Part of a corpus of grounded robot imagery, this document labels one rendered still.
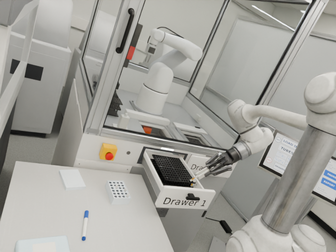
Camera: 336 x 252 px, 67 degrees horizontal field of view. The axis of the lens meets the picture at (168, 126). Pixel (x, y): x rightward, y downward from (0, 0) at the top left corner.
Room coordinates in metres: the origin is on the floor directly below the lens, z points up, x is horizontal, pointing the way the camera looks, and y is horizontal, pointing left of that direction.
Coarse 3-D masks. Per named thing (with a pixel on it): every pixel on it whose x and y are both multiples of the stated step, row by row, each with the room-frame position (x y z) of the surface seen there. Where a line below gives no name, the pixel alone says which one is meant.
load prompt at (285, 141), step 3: (282, 138) 1.75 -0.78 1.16; (285, 138) 1.75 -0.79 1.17; (282, 141) 1.73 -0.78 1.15; (285, 141) 1.73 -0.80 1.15; (288, 141) 1.74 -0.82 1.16; (291, 141) 1.74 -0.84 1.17; (285, 144) 1.72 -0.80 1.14; (288, 144) 1.72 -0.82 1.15; (291, 144) 1.72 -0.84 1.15; (294, 144) 1.72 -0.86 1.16; (291, 147) 1.71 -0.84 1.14; (294, 147) 1.71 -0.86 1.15
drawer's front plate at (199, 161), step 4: (192, 156) 1.38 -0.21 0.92; (196, 156) 1.39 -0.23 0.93; (200, 156) 1.42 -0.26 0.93; (188, 160) 1.39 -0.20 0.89; (192, 160) 1.38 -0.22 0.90; (196, 160) 1.40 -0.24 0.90; (200, 160) 1.41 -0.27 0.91; (204, 160) 1.43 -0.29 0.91; (188, 164) 1.38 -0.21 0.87; (196, 164) 1.41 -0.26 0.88; (200, 164) 1.42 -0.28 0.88; (204, 164) 1.43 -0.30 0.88; (200, 168) 1.43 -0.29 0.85
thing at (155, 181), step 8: (144, 152) 1.24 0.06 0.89; (152, 152) 1.29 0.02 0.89; (160, 152) 1.32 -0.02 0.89; (144, 160) 1.21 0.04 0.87; (144, 168) 1.18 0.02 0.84; (152, 168) 1.12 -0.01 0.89; (152, 176) 1.08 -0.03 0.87; (192, 176) 1.22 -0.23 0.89; (152, 184) 1.06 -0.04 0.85; (160, 184) 1.01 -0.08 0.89; (200, 184) 1.16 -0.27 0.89
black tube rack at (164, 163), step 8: (152, 160) 1.23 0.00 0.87; (160, 160) 1.22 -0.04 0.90; (168, 160) 1.25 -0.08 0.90; (176, 160) 1.29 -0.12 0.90; (160, 168) 1.13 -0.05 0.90; (168, 168) 1.17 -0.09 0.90; (176, 168) 1.20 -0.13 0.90; (184, 168) 1.25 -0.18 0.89; (160, 176) 1.12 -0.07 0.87; (168, 176) 1.09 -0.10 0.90; (176, 176) 1.12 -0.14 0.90; (184, 176) 1.16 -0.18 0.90; (168, 184) 1.07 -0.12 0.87; (176, 184) 1.11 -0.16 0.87; (184, 184) 1.13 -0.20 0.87
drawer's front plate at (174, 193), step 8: (160, 192) 0.95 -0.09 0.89; (168, 192) 0.96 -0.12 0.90; (176, 192) 0.98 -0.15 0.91; (184, 192) 1.00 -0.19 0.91; (192, 192) 1.02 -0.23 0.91; (200, 192) 1.04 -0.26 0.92; (208, 192) 1.06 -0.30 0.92; (160, 200) 0.95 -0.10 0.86; (168, 200) 0.97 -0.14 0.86; (176, 200) 0.99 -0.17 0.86; (184, 200) 1.01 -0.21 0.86; (192, 200) 1.03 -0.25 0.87; (200, 200) 1.05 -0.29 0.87; (208, 200) 1.08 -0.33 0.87; (200, 208) 1.07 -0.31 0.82
